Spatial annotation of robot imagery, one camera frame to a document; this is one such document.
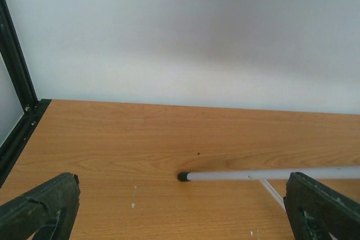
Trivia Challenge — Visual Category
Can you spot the white tripod music stand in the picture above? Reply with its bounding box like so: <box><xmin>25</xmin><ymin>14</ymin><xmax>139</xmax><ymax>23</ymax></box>
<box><xmin>177</xmin><ymin>166</ymin><xmax>359</xmax><ymax>209</ymax></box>

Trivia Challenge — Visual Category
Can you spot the black aluminium frame post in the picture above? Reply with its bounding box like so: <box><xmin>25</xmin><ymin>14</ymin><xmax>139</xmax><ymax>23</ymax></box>
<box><xmin>1</xmin><ymin>0</ymin><xmax>51</xmax><ymax>185</ymax></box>

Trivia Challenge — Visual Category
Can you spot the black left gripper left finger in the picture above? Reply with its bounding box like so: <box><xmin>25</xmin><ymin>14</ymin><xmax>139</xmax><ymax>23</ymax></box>
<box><xmin>1</xmin><ymin>173</ymin><xmax>80</xmax><ymax>239</ymax></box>

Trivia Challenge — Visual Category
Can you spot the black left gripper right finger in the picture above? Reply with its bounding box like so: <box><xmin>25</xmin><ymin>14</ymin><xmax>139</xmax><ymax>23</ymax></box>
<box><xmin>283</xmin><ymin>172</ymin><xmax>359</xmax><ymax>239</ymax></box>

